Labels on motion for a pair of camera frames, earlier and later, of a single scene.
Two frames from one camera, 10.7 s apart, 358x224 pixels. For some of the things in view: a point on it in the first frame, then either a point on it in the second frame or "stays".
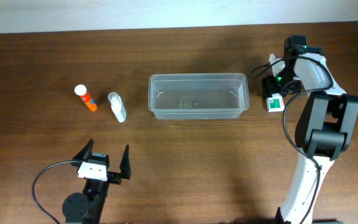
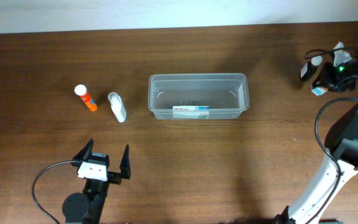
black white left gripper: x=113 y=176 stays
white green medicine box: x=275 y=103 -> x=191 y=112
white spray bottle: x=117 y=106 stays
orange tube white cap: x=81 y=91 stays
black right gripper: x=269 y=86 -> x=323 y=79
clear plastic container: x=198 y=96 stays
